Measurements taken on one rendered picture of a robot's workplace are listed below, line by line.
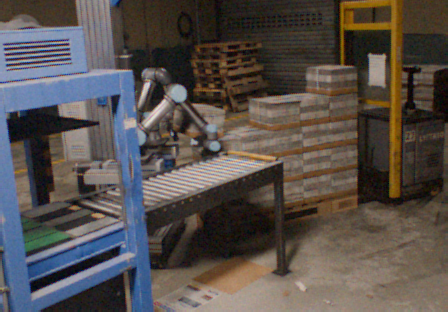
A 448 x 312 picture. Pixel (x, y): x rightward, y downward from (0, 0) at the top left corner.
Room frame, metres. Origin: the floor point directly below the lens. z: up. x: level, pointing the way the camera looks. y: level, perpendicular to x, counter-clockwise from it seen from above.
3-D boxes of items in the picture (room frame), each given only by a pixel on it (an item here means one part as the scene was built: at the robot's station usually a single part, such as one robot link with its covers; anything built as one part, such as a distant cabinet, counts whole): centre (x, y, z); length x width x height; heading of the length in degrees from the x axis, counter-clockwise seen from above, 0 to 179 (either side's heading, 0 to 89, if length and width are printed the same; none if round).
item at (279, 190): (3.55, -0.38, 0.34); 0.06 x 0.06 x 0.68; 47
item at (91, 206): (2.83, 0.65, 0.77); 0.47 x 0.05 x 0.05; 47
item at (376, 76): (5.08, -1.43, 1.28); 0.57 x 0.01 x 0.65; 25
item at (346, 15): (5.37, -1.28, 0.97); 0.09 x 0.09 x 1.75; 25
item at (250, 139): (4.58, -0.36, 0.42); 1.17 x 0.39 x 0.83; 115
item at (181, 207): (3.08, 0.06, 0.74); 1.34 x 0.05 x 0.12; 137
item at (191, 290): (3.23, 0.27, 0.00); 0.37 x 0.28 x 0.01; 137
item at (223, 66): (11.44, -0.23, 0.65); 1.33 x 0.94 x 1.30; 141
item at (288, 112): (4.64, -0.47, 0.95); 0.38 x 0.29 x 0.23; 25
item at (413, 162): (5.22, -1.75, 0.40); 0.69 x 0.55 x 0.80; 25
